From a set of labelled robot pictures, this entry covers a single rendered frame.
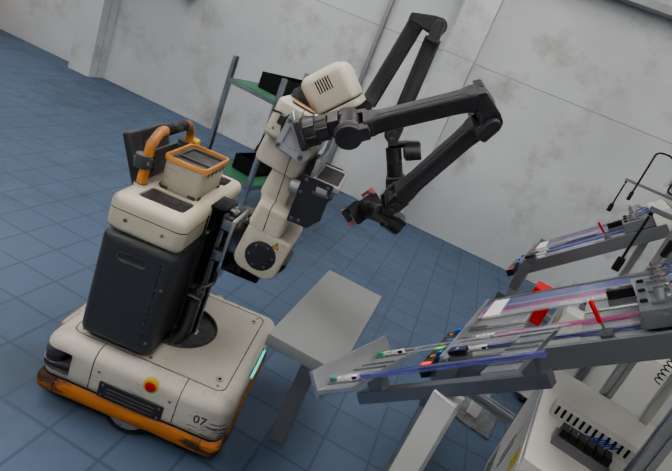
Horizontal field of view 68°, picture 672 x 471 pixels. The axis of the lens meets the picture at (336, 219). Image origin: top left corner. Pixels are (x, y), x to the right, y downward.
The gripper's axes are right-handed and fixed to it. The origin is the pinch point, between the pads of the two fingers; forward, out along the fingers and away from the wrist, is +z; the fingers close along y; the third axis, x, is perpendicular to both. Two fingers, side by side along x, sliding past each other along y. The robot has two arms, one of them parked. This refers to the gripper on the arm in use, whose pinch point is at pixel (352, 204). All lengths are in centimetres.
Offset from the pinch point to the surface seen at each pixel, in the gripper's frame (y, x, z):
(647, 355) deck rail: 17, -42, -85
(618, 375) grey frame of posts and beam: 41, -104, -43
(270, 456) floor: -77, -61, 3
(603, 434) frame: 11, -87, -63
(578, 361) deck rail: 7, -41, -74
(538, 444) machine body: -9, -70, -62
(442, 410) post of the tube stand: -30, -21, -73
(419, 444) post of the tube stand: -38, -28, -69
